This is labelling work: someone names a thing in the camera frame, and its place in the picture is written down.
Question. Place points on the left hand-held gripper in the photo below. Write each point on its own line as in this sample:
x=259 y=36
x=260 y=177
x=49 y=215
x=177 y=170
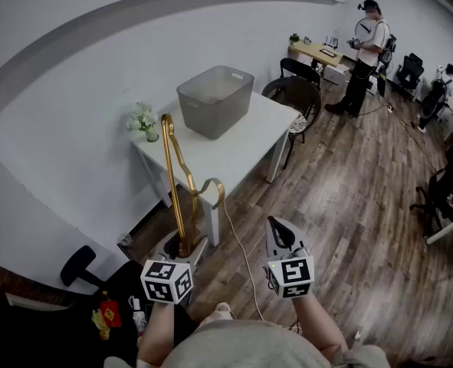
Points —
x=161 y=282

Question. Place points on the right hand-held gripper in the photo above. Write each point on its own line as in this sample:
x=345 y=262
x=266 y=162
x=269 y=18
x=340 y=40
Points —
x=293 y=276

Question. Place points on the gold metal hanger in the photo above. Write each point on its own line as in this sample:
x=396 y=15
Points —
x=172 y=175

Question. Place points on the grey plastic storage bin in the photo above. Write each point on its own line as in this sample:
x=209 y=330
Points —
x=214 y=106

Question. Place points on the person's right forearm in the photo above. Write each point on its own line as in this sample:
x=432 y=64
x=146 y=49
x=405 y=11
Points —
x=320 y=328

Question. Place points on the person's left forearm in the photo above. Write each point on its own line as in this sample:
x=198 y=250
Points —
x=157 y=332

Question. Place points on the clear glass cup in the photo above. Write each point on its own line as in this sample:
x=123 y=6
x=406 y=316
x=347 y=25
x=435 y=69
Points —
x=126 y=240

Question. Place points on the person's shoe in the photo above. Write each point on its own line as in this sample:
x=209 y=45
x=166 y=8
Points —
x=220 y=311

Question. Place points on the white bottle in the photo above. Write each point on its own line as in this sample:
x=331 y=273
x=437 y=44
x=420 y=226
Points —
x=138 y=316

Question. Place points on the red packet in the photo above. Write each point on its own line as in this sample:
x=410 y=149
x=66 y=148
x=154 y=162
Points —
x=111 y=313

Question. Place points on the white table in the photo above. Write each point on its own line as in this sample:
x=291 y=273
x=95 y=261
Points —
x=234 y=152

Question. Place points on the black chair armrest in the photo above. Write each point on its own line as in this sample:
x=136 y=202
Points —
x=76 y=265

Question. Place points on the yellow packet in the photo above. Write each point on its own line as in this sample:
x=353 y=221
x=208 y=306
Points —
x=100 y=324

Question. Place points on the person's grey shirt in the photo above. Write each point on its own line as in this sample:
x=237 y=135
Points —
x=249 y=347

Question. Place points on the white flowers in vase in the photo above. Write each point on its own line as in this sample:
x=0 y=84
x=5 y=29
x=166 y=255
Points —
x=142 y=119

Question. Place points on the round dark chair patterned cushion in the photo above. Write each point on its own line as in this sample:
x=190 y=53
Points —
x=301 y=98

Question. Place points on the black bag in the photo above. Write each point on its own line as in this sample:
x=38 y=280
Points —
x=57 y=332

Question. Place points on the black folding chair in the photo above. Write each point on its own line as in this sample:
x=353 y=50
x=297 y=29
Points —
x=299 y=69

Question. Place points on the white cabinet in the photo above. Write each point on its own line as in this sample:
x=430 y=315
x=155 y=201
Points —
x=335 y=74

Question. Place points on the light wooden desk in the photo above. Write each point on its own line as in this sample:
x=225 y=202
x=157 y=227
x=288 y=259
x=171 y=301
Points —
x=314 y=50

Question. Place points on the small green potted plant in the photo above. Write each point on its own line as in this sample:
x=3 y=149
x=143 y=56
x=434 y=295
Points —
x=294 y=38

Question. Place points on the white router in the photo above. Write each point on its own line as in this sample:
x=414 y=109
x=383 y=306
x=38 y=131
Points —
x=330 y=42

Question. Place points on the black office chair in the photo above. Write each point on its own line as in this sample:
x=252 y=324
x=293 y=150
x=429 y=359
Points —
x=410 y=71

